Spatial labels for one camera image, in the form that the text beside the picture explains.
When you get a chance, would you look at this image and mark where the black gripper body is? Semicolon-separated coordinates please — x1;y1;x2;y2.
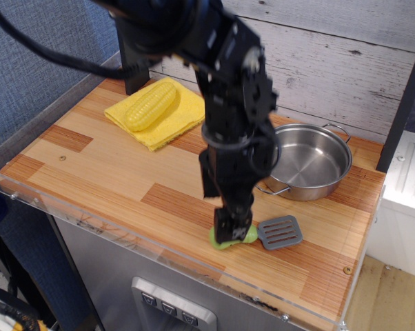
203;137;280;201

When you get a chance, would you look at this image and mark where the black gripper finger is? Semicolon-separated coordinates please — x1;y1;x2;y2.
199;151;221;198
214;194;253;243

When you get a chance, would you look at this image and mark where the green handled grey spatula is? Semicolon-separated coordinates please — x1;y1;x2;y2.
209;215;303;250

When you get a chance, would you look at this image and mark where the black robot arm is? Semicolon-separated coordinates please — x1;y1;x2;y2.
101;1;281;243

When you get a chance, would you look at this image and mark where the yellow folded cloth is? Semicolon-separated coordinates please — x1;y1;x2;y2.
104;78;205;151

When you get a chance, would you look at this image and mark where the stainless steel pot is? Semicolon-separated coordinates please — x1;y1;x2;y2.
256;123;352;201

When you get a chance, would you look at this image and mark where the yellow plastic corn cob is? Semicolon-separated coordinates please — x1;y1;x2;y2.
124;82;176;132

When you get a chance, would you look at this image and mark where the silver dispenser button panel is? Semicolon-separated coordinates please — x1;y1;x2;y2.
131;277;218;330

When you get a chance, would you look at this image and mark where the silver toy fridge cabinet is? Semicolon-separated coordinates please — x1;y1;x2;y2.
56;219;338;330

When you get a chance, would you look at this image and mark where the white box with ridges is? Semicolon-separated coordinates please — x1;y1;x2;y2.
366;131;415;276

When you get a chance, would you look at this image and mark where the yellow black object bottom left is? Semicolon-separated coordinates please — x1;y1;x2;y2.
0;302;49;330

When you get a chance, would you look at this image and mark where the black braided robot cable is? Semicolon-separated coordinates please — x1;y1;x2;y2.
0;0;160;81

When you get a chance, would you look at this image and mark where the black left upright post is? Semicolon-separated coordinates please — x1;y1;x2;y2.
115;18;150;95

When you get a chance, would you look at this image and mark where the black upright post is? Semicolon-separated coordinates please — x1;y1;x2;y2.
115;18;150;95
376;62;415;172

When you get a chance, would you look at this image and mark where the black right upright post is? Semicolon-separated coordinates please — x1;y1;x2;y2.
376;62;415;172

